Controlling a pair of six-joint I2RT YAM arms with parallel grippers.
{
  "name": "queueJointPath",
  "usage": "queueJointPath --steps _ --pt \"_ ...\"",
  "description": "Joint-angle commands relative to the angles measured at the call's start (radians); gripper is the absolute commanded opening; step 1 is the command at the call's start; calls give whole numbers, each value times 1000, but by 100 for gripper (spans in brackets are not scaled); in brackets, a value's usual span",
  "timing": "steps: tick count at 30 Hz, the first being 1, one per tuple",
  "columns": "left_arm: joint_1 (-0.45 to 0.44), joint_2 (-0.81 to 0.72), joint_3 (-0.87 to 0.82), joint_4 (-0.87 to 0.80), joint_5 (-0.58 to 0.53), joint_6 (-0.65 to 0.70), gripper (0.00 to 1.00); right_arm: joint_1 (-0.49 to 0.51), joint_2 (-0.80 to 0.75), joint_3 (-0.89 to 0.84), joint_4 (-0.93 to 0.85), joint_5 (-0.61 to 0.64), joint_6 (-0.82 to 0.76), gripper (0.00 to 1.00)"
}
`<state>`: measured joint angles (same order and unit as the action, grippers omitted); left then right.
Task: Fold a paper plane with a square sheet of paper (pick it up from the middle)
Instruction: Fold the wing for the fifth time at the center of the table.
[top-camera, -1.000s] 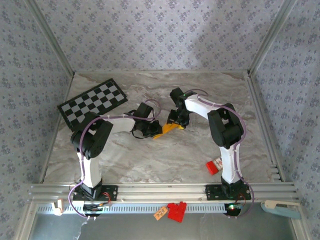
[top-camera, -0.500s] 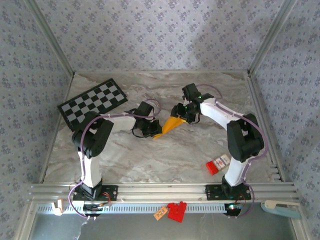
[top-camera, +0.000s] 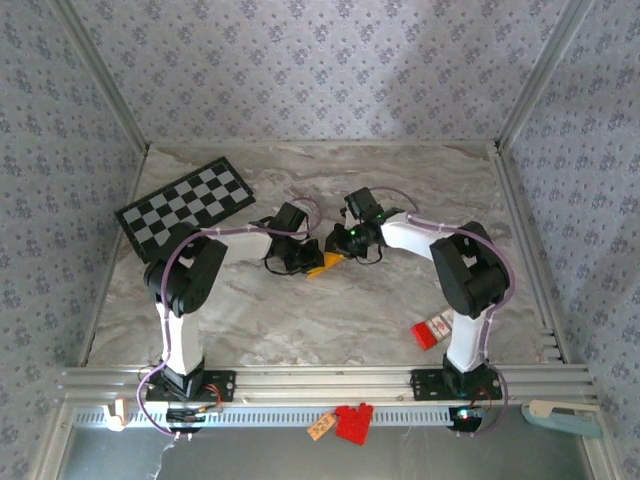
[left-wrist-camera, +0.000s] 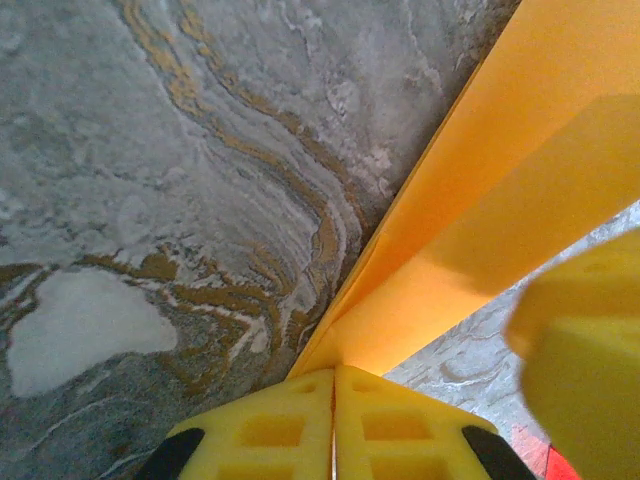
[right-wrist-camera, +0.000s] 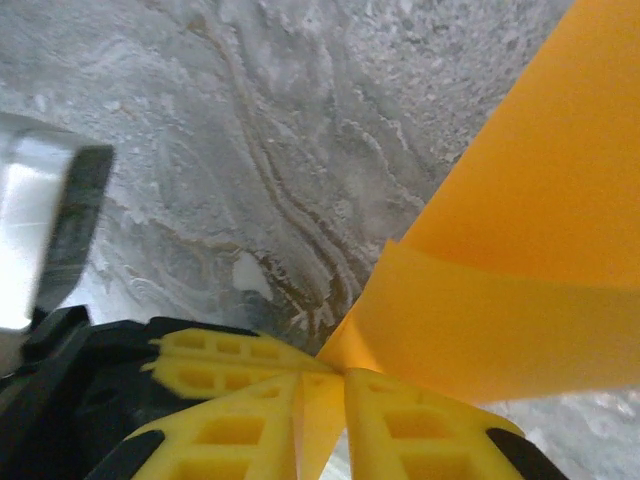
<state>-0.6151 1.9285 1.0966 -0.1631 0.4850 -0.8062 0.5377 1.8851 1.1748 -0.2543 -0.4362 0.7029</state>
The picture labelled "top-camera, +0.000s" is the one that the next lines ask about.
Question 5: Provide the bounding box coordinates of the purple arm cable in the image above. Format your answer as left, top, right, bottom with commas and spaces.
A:
137, 196, 324, 441
369, 185, 516, 439

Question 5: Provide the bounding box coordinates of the orange cloth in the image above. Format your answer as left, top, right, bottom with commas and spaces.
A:
305, 251, 346, 280

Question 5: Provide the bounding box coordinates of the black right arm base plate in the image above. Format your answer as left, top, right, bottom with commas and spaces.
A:
409, 367, 504, 402

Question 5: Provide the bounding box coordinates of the aluminium profile rail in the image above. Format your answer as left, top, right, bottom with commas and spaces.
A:
55, 364, 599, 406

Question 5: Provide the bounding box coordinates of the black and grey checkerboard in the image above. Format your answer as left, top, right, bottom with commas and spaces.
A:
113, 156, 257, 265

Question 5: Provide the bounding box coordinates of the teal and beige hand tool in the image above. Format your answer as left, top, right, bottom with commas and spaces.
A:
520, 399, 604, 440

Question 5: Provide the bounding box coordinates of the white and red card box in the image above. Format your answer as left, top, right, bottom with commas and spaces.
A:
424, 309, 455, 344

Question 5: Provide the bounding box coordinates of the beige hook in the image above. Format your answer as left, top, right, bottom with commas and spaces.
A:
103, 397, 129, 432

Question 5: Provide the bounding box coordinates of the orange tag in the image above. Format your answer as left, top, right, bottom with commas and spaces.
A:
307, 410, 335, 442

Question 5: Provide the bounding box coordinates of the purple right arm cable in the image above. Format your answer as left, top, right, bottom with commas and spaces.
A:
369, 185, 516, 439

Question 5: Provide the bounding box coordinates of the grey slotted cable duct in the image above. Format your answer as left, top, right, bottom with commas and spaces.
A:
69, 403, 459, 429

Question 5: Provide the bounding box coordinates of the aluminium corner post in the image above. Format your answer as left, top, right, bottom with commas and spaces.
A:
497, 0, 596, 149
47, 0, 151, 151

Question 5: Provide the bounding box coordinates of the aluminium side rail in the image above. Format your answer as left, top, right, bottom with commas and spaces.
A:
492, 142, 571, 364

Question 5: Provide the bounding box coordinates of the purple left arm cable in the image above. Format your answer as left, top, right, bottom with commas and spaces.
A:
137, 196, 324, 441

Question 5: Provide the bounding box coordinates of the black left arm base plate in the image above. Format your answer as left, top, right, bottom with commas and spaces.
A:
145, 368, 237, 404

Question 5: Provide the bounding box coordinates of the red toy brick piece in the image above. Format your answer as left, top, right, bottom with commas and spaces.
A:
333, 402, 375, 446

